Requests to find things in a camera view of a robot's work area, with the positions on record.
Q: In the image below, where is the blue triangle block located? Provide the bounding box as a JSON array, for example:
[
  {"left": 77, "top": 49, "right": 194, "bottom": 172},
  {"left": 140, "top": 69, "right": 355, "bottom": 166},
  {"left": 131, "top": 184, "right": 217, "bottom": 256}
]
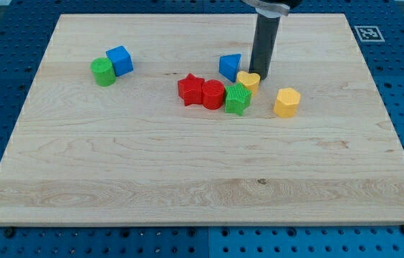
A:
[{"left": 218, "top": 53, "right": 241, "bottom": 82}]

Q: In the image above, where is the green cylinder block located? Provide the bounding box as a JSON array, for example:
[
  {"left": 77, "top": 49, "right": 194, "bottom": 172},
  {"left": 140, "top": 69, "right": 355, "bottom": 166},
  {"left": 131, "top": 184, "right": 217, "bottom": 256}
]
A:
[{"left": 90, "top": 57, "right": 116, "bottom": 87}]

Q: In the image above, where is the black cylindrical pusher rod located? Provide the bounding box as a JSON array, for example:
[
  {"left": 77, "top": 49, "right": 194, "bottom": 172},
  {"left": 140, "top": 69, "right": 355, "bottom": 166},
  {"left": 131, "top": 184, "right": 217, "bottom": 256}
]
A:
[{"left": 249, "top": 14, "right": 280, "bottom": 80}]

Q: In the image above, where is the red cylinder block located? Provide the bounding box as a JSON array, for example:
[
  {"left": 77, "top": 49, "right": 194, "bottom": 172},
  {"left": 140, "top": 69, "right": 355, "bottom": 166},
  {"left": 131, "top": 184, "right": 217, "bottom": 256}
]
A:
[{"left": 202, "top": 80, "right": 225, "bottom": 110}]

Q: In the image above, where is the yellow hexagon block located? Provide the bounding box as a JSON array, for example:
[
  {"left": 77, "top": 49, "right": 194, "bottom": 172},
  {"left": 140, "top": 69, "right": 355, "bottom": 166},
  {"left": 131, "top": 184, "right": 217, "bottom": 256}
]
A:
[{"left": 273, "top": 87, "right": 301, "bottom": 118}]

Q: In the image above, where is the yellow heart block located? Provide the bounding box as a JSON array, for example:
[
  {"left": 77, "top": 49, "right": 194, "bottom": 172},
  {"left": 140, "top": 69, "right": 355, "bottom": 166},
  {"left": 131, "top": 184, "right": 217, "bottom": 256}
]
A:
[{"left": 236, "top": 71, "right": 261, "bottom": 96}]

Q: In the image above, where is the wooden board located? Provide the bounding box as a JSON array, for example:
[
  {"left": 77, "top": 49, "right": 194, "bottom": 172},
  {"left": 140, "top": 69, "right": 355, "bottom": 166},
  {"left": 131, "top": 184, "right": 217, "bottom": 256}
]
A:
[{"left": 0, "top": 14, "right": 404, "bottom": 227}]

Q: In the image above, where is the red star block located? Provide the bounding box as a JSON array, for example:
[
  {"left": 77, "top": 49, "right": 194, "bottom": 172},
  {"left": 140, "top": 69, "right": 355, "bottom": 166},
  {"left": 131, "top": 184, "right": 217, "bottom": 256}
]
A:
[{"left": 178, "top": 73, "right": 205, "bottom": 106}]

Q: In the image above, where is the green star block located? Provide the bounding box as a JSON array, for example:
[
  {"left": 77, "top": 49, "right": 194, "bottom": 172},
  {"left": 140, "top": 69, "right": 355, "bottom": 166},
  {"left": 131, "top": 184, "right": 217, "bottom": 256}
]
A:
[{"left": 224, "top": 82, "right": 252, "bottom": 116}]

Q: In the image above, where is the blue cube block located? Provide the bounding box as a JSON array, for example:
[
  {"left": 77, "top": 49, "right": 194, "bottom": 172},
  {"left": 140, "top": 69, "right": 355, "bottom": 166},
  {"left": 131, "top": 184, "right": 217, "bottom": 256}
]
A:
[{"left": 106, "top": 46, "right": 134, "bottom": 77}]

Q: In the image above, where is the white fiducial marker tag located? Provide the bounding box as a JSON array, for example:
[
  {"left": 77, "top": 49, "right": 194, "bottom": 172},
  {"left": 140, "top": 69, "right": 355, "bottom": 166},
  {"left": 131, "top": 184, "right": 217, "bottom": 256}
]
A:
[{"left": 355, "top": 25, "right": 385, "bottom": 42}]

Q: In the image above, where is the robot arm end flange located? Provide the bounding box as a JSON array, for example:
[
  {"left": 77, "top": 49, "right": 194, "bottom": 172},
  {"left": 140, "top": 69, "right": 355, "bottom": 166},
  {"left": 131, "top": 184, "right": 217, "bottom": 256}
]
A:
[{"left": 241, "top": 0, "right": 302, "bottom": 18}]

